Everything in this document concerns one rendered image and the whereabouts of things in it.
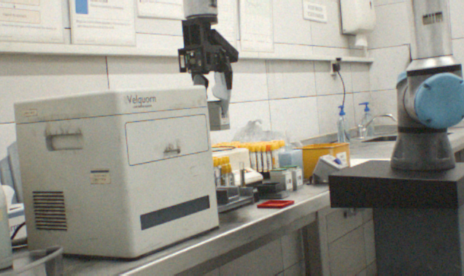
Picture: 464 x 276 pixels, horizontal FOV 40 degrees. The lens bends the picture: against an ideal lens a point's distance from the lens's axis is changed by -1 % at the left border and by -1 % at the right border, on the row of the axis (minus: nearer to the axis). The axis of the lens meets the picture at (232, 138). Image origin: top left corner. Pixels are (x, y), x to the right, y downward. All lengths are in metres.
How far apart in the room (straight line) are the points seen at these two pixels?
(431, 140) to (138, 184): 0.72
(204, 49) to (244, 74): 1.38
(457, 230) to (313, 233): 0.43
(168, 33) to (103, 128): 1.23
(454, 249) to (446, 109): 0.33
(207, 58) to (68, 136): 0.35
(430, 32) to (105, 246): 0.79
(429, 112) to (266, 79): 1.59
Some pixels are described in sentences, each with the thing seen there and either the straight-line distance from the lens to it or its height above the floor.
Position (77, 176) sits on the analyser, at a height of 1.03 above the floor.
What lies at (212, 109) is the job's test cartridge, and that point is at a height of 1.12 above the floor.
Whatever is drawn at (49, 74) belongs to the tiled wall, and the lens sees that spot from 1.89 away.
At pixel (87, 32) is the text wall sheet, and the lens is 2.01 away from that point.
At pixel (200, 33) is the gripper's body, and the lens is 1.39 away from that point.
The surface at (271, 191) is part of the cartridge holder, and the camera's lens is 1.70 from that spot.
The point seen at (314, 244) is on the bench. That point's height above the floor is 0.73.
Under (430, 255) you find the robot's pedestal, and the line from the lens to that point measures 1.55.
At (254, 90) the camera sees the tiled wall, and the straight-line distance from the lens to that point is 2.80.
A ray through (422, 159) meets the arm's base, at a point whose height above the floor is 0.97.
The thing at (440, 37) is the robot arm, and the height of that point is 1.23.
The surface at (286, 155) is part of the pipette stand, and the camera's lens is 1.89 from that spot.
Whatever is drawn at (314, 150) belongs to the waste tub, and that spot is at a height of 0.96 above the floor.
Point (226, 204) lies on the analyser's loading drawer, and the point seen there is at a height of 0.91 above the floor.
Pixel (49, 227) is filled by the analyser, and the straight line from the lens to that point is 1.27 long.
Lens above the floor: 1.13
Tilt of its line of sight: 3 degrees down
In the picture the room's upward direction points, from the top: 5 degrees counter-clockwise
